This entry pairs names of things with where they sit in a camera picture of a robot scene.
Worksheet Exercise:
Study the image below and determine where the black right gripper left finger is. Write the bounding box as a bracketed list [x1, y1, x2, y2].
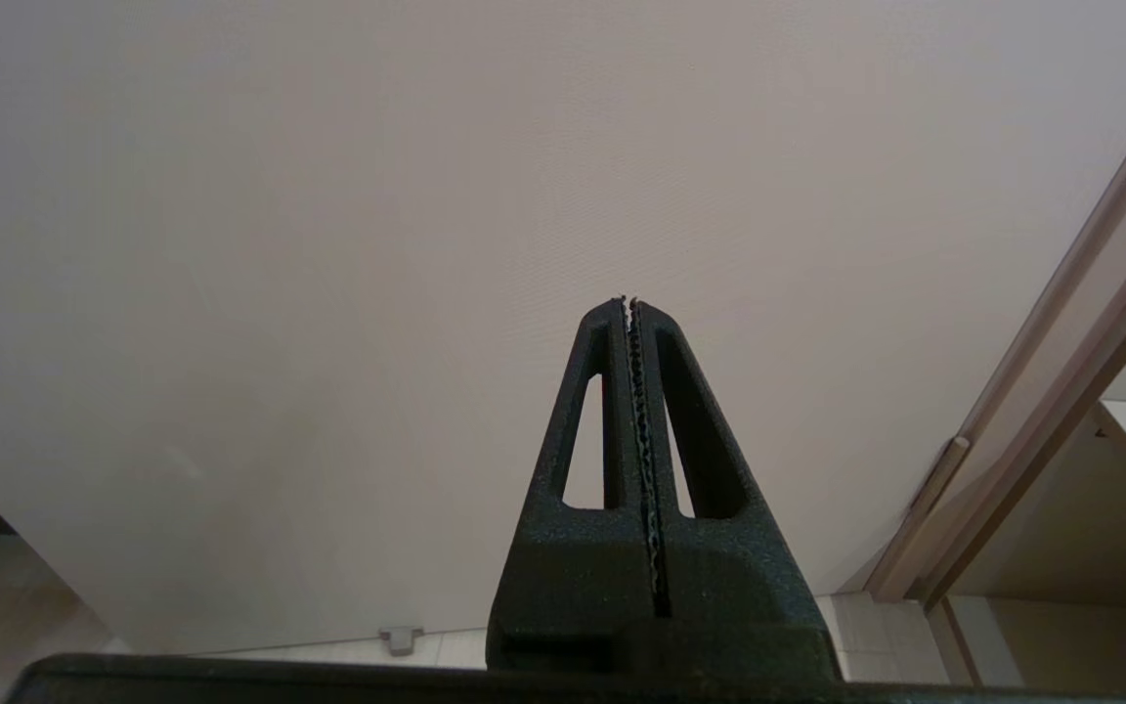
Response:
[487, 298, 660, 674]

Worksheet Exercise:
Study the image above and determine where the brown door frame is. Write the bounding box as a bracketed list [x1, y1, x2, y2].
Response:
[861, 59, 1126, 612]

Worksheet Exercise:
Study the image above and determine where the cream white door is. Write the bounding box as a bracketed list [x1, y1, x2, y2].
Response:
[0, 0, 1126, 656]

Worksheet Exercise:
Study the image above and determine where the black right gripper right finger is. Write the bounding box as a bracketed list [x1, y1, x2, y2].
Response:
[633, 301, 840, 678]

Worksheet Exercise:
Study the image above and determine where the beige open shelf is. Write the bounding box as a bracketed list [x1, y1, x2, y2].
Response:
[925, 401, 1126, 690]

